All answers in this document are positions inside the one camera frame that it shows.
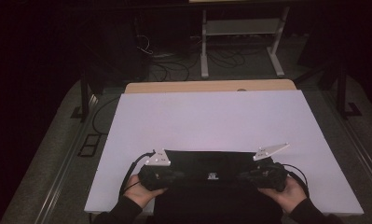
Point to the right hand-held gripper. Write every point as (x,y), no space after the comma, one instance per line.
(267,177)

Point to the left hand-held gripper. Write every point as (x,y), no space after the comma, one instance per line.
(154,177)

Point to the black tank top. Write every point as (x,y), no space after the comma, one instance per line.
(211,165)

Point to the person's left hand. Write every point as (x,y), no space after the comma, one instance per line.
(140,193)

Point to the person's right hand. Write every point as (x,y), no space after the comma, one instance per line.
(286,196)

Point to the white board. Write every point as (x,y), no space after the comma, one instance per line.
(205,124)

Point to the round table grommet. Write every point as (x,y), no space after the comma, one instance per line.
(241,90)

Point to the light wooden table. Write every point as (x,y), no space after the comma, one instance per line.
(174,86)

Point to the black metal stand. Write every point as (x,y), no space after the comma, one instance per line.
(85,93)
(342,90)

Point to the metal floor rail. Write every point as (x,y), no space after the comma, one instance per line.
(65,168)
(360,155)

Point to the white metal stand frame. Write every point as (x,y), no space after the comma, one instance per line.
(242,27)

